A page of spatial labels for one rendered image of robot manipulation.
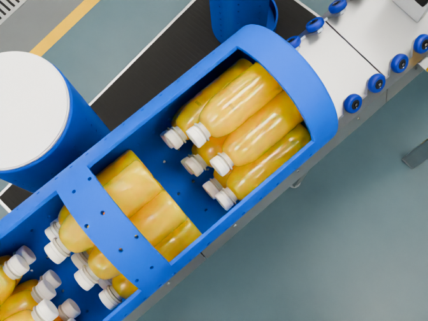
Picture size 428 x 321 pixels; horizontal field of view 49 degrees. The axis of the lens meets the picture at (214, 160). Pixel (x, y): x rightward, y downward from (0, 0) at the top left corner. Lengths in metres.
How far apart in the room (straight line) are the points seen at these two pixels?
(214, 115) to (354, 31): 0.53
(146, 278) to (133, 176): 0.17
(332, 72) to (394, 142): 1.04
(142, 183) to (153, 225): 0.08
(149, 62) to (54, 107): 1.04
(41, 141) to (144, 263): 0.40
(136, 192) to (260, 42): 0.34
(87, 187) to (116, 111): 1.23
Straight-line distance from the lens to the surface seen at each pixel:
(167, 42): 2.10
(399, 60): 1.16
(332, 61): 1.19
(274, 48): 0.84
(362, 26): 1.25
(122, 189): 0.80
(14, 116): 1.10
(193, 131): 0.82
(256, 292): 1.97
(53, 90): 1.09
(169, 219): 0.83
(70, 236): 0.82
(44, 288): 0.95
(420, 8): 1.25
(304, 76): 0.82
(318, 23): 1.16
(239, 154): 0.84
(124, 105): 2.01
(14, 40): 2.50
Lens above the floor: 1.97
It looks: 75 degrees down
